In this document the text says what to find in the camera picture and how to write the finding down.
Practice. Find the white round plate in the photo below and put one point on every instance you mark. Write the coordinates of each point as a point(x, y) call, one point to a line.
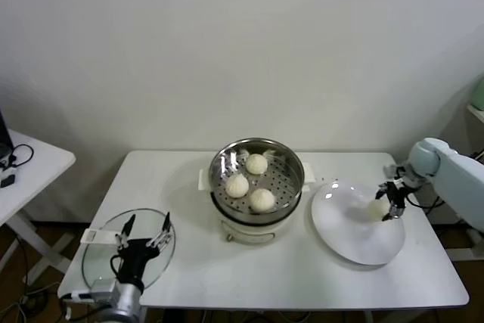
point(340, 232)

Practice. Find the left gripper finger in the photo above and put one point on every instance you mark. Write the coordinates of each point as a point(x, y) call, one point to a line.
point(159, 243)
point(121, 241)

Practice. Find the white shelf board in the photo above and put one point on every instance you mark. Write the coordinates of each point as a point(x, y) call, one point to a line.
point(477, 113)

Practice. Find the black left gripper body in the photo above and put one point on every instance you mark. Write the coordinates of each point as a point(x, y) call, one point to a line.
point(132, 262)

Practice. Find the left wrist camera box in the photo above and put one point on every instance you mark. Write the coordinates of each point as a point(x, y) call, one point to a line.
point(103, 289)

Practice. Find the white rack base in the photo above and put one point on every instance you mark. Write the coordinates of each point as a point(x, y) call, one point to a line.
point(465, 254)

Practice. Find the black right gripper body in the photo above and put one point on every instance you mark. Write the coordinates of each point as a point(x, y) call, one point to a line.
point(396, 196)

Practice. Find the white side table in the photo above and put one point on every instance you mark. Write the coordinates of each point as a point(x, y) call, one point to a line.
point(38, 164)

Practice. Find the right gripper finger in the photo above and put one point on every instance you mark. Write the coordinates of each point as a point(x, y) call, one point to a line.
point(382, 191)
point(396, 213)

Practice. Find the black monitor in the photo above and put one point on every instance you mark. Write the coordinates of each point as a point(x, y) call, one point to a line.
point(4, 137)

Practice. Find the pale green object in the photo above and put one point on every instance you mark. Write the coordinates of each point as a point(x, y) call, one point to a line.
point(480, 92)

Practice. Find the small black device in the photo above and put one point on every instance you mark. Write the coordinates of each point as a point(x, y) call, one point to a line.
point(7, 181)

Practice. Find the steel perforated steamer basket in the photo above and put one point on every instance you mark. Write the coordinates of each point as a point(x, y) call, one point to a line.
point(280, 190)

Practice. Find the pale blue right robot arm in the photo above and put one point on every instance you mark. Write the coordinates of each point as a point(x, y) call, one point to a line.
point(461, 179)

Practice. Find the white steamed baozi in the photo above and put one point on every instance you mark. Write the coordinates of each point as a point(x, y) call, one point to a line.
point(237, 186)
point(262, 200)
point(257, 164)
point(377, 210)

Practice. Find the white electric cooker base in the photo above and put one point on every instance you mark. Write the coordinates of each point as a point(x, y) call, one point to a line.
point(249, 230)

